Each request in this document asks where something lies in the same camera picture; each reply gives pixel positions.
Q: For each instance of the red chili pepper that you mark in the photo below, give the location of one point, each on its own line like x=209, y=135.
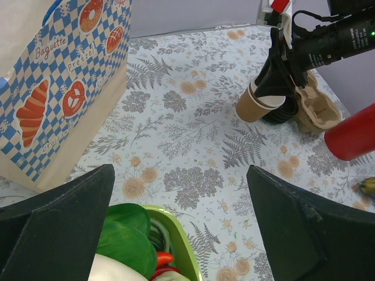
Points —
x=164, y=258

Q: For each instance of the floral table mat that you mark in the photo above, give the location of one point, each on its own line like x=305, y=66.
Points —
x=175, y=141

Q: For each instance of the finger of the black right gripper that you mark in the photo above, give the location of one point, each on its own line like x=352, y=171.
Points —
x=274, y=78

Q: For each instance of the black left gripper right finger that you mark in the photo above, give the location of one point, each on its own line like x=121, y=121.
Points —
x=307, y=236

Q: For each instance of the brown cardboard cup carrier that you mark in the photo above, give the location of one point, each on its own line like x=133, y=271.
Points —
x=317, y=113

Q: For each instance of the brown paper coffee cup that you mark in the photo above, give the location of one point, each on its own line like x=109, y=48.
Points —
x=250, y=109

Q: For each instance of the blue checkered paper bag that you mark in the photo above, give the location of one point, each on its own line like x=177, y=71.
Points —
x=63, y=70

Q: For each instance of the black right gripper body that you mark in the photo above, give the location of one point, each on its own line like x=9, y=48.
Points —
x=350, y=32

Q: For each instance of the green leafy vegetable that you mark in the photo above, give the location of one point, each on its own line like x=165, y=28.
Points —
x=124, y=238

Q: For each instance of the banana toy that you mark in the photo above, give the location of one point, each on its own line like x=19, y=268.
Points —
x=367, y=186

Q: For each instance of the red plastic cup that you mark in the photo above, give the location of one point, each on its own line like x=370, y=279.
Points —
x=353, y=137

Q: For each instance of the white radish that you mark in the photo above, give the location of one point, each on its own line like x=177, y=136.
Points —
x=107, y=269

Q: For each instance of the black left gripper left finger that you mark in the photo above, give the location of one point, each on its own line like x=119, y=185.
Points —
x=54, y=235

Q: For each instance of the green vegetable basket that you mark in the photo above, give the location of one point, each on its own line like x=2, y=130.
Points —
x=183, y=253

